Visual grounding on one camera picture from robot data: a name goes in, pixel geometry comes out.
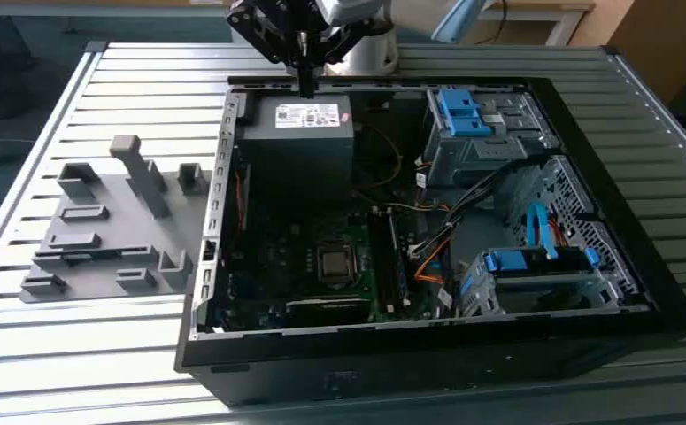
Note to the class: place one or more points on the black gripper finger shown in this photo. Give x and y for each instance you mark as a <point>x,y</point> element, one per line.
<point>259,35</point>
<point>342,42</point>

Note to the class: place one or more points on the blue RAM stick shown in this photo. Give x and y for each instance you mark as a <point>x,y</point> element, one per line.
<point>95,256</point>

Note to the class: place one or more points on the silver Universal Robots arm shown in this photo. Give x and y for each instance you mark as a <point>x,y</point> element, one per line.
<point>371,53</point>

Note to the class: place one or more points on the black RAM slot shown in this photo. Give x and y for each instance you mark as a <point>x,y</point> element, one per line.
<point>379,257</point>

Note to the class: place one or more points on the long white desk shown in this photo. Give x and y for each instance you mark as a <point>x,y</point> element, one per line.
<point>112,11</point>

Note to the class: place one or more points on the large blue drive latch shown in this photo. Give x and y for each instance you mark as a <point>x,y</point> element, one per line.
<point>460,119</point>

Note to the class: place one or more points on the grey power supply unit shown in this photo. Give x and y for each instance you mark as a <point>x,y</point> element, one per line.
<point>295,159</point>

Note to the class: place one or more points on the grey metal drive cage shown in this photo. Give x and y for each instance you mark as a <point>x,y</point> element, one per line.
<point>495,150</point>

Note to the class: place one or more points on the CPU socket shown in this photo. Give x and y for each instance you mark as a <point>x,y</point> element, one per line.
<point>336,247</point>

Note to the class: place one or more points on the grey parts rack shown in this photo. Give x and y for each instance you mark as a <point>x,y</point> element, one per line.
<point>112,221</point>

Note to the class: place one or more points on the silver CPU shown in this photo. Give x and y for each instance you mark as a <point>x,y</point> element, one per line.
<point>336,263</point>

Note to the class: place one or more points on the green motherboard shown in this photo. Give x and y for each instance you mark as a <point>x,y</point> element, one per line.
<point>271,265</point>

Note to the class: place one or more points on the brown wooden cabinet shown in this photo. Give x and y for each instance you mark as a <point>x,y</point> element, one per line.
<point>667,44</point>

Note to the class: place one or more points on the hard disk in blue carrier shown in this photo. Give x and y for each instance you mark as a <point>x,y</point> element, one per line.
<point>504,261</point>

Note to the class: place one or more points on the blue disk bay latch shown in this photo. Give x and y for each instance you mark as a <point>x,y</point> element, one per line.
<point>467,288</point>

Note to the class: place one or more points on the black graphics card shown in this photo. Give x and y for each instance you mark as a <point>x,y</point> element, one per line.
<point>327,312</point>

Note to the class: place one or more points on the grey metal disk bay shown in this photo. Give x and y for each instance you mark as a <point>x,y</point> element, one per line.
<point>548,279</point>

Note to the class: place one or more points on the black PC case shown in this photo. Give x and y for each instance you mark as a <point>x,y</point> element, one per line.
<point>378,367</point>

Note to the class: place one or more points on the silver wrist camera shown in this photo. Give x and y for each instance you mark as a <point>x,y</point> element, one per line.
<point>344,11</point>

